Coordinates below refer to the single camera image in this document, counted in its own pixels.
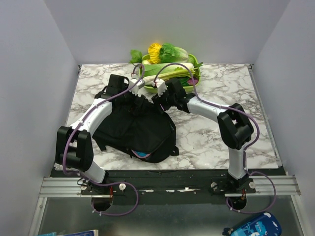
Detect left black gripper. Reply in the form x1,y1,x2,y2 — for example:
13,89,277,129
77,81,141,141
119,83,146,115

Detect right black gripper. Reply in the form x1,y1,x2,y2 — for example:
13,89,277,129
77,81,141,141
151,86,176,115

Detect black student backpack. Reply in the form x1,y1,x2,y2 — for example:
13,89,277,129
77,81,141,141
93,100,179,163

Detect pink pencil case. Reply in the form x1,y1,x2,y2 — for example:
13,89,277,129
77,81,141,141
132,150,151,159

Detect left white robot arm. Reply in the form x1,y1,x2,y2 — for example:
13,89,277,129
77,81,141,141
55,75,144,194

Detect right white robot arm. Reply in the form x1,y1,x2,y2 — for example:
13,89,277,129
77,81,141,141
151,78,253,193

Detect green vegetable tray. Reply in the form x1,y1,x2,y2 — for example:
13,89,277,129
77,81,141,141
142,54,202,93

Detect green celery stalks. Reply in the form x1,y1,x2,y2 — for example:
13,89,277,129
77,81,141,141
143,69,200,85

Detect long white green cabbage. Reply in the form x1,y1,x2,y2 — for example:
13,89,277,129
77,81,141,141
144,63,186,77

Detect green lettuce head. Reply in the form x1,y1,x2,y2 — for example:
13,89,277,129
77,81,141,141
159,43,189,63

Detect green leaf sprig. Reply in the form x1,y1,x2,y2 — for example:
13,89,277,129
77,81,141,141
129,49,142,64

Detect yellow flower vegetable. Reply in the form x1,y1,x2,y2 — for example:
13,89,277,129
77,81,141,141
148,43,162,64

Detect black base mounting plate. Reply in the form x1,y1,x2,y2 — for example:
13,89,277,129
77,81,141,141
81,170,256,206

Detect blue pencil case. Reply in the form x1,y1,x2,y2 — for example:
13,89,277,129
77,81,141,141
222,212,282,236

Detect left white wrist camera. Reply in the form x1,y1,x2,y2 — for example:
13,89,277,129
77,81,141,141
128,78,145,95

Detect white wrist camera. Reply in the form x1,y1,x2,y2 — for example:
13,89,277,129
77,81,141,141
128,78,145,95
151,79,167,97

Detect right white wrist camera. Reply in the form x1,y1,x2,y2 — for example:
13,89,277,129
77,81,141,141
151,79,167,97

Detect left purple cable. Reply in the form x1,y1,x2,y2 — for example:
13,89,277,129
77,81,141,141
62,63,146,216

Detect aluminium rail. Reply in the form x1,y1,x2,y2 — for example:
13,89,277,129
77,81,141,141
39,176,301,198

